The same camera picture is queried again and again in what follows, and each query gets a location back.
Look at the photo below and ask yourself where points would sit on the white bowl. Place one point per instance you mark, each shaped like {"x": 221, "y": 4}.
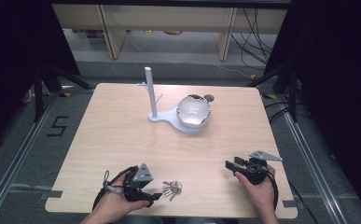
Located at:
{"x": 193, "y": 111}

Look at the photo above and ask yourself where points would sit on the white key stand with pegs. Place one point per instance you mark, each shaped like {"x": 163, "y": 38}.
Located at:
{"x": 169, "y": 118}

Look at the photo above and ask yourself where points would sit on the person's right hand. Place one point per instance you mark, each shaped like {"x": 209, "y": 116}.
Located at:
{"x": 260, "y": 193}

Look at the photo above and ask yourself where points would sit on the light wooden shelf unit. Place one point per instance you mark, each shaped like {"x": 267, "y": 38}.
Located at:
{"x": 169, "y": 21}

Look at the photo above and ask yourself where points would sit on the person's left hand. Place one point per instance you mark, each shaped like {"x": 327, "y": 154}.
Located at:
{"x": 119, "y": 203}

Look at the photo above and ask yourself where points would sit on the black tripod stand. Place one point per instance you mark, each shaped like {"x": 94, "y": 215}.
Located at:
{"x": 44, "y": 84}
{"x": 288, "y": 90}

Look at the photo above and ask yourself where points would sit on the yellow floor tape piece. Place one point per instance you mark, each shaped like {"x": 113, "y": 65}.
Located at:
{"x": 269, "y": 96}
{"x": 65, "y": 94}

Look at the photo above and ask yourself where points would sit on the bunch of silver keys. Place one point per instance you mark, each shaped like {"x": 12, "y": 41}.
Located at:
{"x": 172, "y": 189}

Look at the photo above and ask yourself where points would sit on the black curtain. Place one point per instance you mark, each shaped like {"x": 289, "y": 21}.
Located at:
{"x": 13, "y": 46}
{"x": 340, "y": 77}

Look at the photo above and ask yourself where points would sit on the dark round disc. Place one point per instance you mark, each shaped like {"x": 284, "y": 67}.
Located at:
{"x": 209, "y": 98}

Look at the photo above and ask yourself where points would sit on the aluminium floor rail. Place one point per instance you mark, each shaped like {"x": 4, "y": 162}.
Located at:
{"x": 312, "y": 168}
{"x": 16, "y": 158}

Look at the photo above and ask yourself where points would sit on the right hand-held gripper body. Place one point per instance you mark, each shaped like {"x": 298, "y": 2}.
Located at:
{"x": 256, "y": 171}

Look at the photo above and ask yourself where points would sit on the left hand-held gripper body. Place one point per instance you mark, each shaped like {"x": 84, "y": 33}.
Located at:
{"x": 137, "y": 183}

